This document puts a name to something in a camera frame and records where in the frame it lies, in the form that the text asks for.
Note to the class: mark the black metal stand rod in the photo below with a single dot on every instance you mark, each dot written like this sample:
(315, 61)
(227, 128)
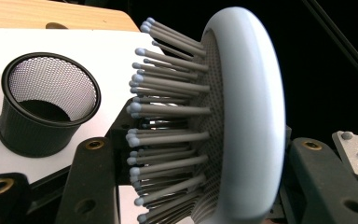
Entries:
(341, 40)

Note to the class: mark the light blue hairbrush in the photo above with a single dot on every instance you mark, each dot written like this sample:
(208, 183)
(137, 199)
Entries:
(251, 109)

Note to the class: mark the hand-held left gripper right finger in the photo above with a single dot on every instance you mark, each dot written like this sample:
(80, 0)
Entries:
(320, 186)

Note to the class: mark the black mesh pen holder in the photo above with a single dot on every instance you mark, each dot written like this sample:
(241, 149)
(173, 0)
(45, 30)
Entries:
(28, 137)

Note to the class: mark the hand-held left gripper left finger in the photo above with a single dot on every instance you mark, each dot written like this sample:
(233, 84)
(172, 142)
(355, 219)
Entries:
(90, 186)

